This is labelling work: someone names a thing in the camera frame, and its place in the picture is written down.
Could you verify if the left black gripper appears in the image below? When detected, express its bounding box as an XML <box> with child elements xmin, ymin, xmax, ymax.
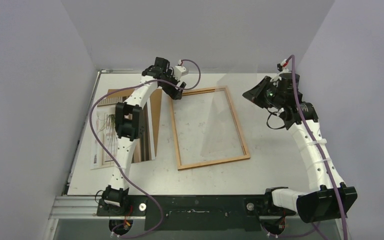
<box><xmin>160</xmin><ymin>70</ymin><xmax>186</xmax><ymax>100</ymax></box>

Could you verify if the brown backing board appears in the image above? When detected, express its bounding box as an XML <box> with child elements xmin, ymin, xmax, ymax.
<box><xmin>104</xmin><ymin>89</ymin><xmax>162</xmax><ymax>163</ymax></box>

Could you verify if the clear acrylic sheet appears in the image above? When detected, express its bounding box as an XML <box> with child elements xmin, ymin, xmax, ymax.
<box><xmin>199</xmin><ymin>62</ymin><xmax>258</xmax><ymax>161</ymax></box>

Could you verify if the photo print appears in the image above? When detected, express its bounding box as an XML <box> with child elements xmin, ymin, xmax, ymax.
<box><xmin>90</xmin><ymin>100</ymin><xmax>143</xmax><ymax>170</ymax></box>

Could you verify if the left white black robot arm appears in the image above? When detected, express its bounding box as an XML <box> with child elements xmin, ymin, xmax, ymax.
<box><xmin>99</xmin><ymin>57</ymin><xmax>189</xmax><ymax>216</ymax></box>

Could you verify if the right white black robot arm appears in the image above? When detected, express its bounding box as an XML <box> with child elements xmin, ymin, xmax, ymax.
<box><xmin>242</xmin><ymin>72</ymin><xmax>358</xmax><ymax>223</ymax></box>

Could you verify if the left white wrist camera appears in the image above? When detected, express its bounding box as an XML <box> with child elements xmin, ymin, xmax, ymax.
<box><xmin>173</xmin><ymin>65</ymin><xmax>189</xmax><ymax>80</ymax></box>

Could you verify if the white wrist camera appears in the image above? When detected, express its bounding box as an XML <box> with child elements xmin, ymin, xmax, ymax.
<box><xmin>276</xmin><ymin>59</ymin><xmax>290</xmax><ymax>72</ymax></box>
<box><xmin>173</xmin><ymin>65</ymin><xmax>189</xmax><ymax>80</ymax></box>

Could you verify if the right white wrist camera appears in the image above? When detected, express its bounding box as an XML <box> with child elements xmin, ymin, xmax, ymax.
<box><xmin>276</xmin><ymin>59</ymin><xmax>290</xmax><ymax>72</ymax></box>

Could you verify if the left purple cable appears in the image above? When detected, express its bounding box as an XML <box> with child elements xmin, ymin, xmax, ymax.
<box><xmin>88</xmin><ymin>58</ymin><xmax>202</xmax><ymax>240</ymax></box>

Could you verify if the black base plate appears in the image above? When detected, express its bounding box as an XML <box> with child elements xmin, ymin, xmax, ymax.
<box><xmin>96</xmin><ymin>194</ymin><xmax>296</xmax><ymax>232</ymax></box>

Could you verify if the aluminium rail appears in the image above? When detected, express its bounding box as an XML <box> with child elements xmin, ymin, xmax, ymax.
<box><xmin>48</xmin><ymin>195</ymin><xmax>349</xmax><ymax>220</ymax></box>

